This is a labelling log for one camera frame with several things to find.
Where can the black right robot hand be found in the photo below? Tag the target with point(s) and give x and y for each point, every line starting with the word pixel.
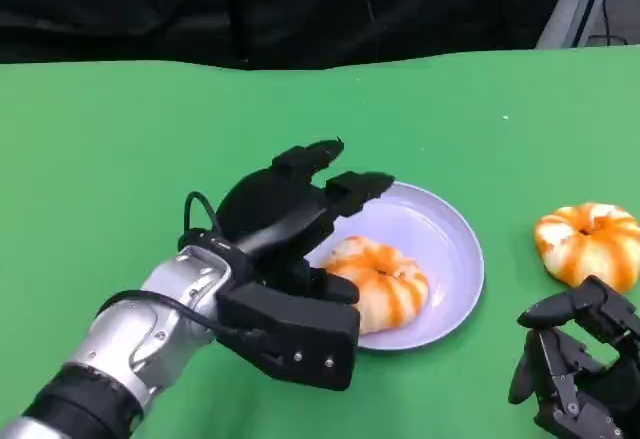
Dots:
pixel 600 319

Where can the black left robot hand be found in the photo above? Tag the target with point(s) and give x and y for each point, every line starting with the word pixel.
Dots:
pixel 270 209

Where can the orange and white bread roll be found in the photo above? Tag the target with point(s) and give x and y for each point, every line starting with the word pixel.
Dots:
pixel 390 284
pixel 585 249

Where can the green table cloth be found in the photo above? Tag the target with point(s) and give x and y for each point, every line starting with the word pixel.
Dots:
pixel 125 134

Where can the lilac plate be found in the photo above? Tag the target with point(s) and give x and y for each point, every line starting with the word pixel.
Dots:
pixel 440 239

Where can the black curtain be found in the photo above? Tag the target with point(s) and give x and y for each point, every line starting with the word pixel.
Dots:
pixel 200 4

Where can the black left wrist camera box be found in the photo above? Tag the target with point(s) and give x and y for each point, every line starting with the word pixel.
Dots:
pixel 300 339

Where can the grey metal frame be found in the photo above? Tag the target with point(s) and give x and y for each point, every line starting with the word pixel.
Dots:
pixel 575 4

